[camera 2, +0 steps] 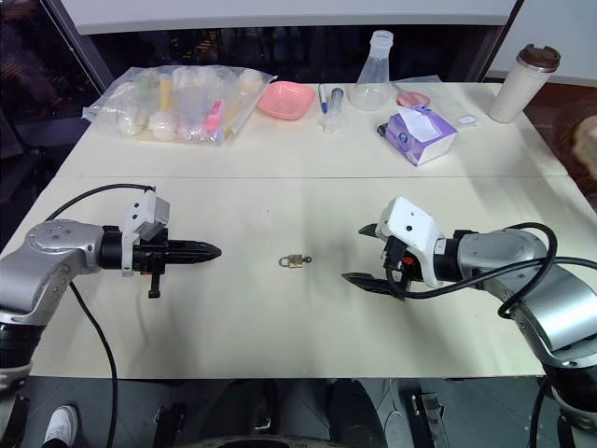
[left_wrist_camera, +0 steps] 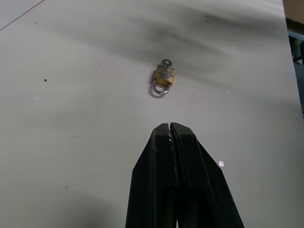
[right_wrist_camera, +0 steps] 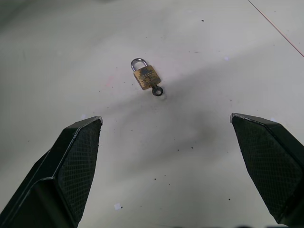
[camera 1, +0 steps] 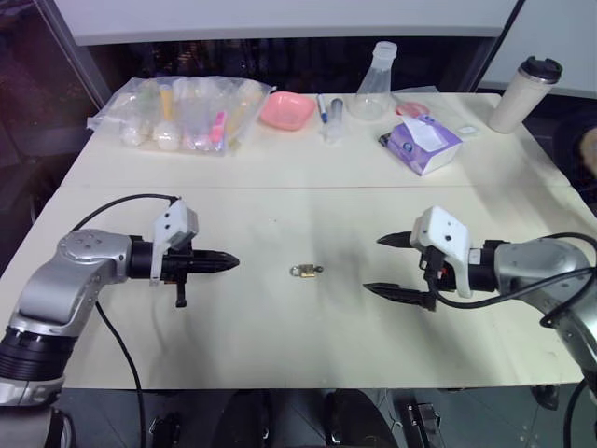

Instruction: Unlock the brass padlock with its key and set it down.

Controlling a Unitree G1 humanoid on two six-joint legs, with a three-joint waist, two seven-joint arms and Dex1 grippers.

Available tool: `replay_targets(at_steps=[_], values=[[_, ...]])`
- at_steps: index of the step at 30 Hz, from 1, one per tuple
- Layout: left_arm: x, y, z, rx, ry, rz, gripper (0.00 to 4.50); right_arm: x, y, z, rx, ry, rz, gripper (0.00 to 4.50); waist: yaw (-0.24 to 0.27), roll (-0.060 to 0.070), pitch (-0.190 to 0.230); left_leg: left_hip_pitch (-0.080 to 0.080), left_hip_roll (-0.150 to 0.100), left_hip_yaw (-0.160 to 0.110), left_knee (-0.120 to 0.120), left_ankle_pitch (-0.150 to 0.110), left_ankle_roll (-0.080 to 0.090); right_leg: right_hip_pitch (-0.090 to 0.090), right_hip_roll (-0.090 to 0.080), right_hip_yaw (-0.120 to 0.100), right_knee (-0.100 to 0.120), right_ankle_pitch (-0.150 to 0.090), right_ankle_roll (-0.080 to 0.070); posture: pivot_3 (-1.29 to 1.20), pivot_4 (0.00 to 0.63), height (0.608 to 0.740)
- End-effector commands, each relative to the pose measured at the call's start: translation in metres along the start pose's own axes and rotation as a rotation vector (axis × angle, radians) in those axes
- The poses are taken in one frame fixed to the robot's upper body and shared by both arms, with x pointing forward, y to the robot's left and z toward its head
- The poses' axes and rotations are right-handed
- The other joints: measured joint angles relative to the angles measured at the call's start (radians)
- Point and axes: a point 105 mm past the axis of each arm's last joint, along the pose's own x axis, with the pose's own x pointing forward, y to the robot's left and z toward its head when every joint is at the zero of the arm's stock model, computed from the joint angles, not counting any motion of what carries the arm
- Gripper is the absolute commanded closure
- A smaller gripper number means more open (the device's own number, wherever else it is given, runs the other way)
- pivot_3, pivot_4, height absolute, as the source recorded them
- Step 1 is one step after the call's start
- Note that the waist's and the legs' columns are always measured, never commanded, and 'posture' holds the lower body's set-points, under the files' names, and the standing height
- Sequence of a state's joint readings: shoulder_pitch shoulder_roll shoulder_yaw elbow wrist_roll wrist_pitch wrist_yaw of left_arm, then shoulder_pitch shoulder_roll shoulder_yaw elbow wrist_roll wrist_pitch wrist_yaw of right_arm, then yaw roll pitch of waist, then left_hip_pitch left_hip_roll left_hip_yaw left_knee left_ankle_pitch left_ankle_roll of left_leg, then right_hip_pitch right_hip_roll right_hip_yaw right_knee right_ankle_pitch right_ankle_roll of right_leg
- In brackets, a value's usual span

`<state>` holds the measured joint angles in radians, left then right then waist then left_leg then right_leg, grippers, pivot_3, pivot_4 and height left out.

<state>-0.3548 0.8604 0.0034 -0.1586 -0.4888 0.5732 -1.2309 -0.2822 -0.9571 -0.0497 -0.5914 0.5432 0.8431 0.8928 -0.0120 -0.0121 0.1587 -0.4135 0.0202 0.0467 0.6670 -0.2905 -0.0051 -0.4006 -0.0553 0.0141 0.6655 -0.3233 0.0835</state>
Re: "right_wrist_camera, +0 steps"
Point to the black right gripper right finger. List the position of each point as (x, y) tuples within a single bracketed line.
[(268, 161)]

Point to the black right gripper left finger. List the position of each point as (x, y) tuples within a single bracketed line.
[(59, 171)]

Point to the small black key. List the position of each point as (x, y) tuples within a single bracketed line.
[(157, 91)]

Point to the small brass padlock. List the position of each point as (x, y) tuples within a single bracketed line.
[(145, 76)]

